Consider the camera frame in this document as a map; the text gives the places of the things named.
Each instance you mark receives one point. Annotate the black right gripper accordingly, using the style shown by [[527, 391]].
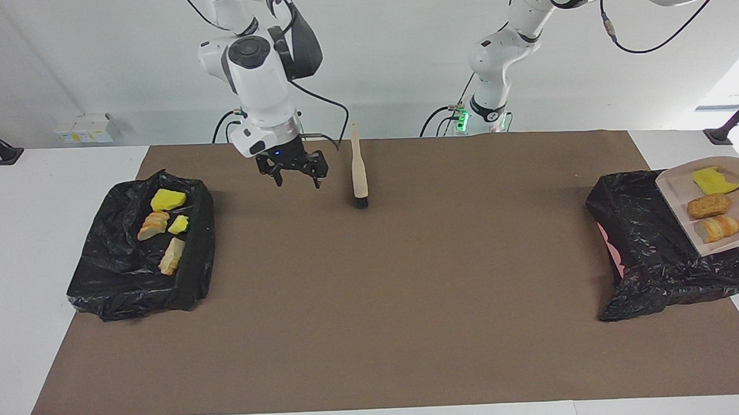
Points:
[[288, 156]]

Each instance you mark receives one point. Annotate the beige hand brush black bristles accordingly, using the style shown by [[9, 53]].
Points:
[[359, 171]]

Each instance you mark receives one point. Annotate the yellow sponge piece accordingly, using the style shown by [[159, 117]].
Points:
[[178, 224], [168, 200], [713, 181]]

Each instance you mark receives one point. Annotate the striped orange croissant piece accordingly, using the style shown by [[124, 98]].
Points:
[[154, 225], [719, 228], [172, 256]]

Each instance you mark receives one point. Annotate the beige plastic dustpan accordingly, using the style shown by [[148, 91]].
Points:
[[682, 196]]

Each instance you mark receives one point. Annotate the brown peanut shaped toy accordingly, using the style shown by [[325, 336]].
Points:
[[709, 205]]

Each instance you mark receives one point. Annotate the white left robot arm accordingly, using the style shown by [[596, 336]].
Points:
[[523, 24]]

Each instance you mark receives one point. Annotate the black bag lined trash bin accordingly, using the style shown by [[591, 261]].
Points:
[[120, 271], [648, 253]]

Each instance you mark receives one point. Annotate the brown table mat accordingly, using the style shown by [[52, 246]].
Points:
[[374, 355]]

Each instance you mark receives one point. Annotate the white box yellow labels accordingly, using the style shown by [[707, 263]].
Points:
[[87, 128]]

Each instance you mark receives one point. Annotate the pink plastic basket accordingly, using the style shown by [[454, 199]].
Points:
[[616, 261]]

